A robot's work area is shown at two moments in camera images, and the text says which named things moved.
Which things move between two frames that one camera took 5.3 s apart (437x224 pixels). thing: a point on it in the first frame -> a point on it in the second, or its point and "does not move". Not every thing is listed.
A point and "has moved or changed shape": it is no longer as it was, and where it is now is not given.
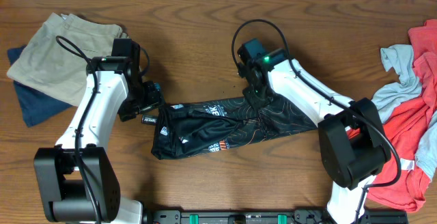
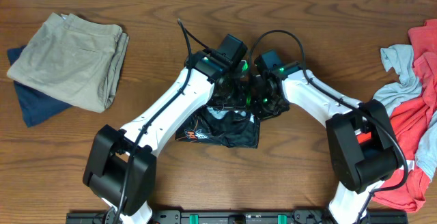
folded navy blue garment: (37, 107) does not move
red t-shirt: (401, 186) does not move
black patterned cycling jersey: (184, 129) has moved or changed shape
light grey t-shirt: (410, 86) does not move
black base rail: (266, 216) does not move
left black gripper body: (148, 95) -> (233, 98)
